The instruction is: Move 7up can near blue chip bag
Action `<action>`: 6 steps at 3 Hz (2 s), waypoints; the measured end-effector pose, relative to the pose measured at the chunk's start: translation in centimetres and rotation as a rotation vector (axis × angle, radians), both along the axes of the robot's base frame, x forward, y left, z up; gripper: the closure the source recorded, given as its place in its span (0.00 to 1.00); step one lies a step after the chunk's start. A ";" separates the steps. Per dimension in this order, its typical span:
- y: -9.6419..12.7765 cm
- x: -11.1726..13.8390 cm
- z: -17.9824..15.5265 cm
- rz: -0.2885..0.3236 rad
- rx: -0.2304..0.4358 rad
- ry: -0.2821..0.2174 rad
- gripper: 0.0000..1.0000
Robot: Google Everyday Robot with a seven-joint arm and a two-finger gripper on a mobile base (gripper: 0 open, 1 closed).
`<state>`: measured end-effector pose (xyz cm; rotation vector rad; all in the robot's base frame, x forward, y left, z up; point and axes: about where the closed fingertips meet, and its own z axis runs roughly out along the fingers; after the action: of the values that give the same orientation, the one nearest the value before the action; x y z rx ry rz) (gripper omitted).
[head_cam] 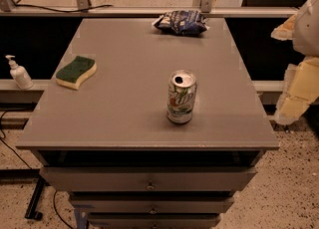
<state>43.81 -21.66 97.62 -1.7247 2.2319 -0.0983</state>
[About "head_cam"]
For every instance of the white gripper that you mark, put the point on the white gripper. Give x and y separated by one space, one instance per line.
307 29

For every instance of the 7up soda can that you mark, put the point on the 7up soda can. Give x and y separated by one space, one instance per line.
182 87

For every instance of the blue chip bag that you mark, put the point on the blue chip bag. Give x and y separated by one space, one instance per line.
181 23

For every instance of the grey drawer cabinet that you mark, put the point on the grey drawer cabinet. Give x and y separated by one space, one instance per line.
118 117

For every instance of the green yellow sponge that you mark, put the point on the green yellow sponge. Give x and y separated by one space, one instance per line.
75 73

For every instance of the bottom grey drawer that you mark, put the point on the bottom grey drawer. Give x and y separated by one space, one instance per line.
160 221

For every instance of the grey drawer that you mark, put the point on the grey drawer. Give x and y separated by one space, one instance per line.
153 204
121 179
160 221

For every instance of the middle grey drawer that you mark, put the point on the middle grey drawer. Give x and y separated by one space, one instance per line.
153 204

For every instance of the top grey drawer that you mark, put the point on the top grey drawer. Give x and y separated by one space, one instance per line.
121 179

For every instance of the white pump bottle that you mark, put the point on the white pump bottle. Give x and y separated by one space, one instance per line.
19 74

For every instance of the black metal floor bracket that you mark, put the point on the black metal floor bracket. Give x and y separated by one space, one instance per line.
32 213

